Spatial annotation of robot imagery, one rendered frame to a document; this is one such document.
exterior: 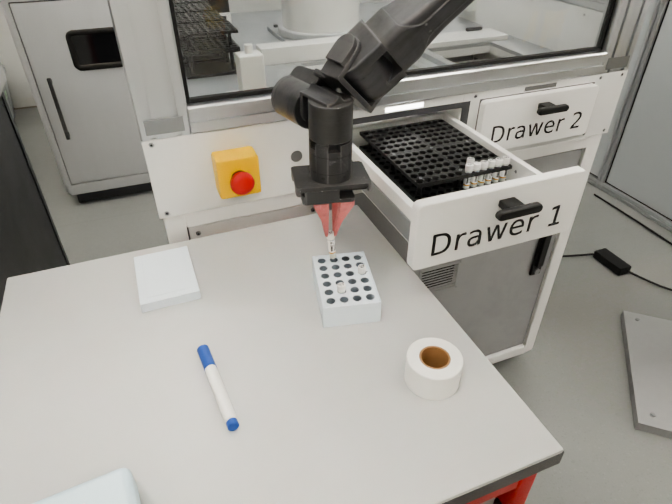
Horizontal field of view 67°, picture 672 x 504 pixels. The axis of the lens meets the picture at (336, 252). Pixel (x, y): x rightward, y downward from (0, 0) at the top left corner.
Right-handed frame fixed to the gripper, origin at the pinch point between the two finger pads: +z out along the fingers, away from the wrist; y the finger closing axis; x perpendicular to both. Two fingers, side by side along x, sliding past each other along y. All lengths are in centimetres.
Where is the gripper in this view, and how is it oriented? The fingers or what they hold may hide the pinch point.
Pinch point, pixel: (330, 229)
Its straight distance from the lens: 74.9
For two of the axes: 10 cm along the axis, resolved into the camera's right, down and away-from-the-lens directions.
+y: -9.8, 1.1, -1.6
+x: 1.9, 5.9, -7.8
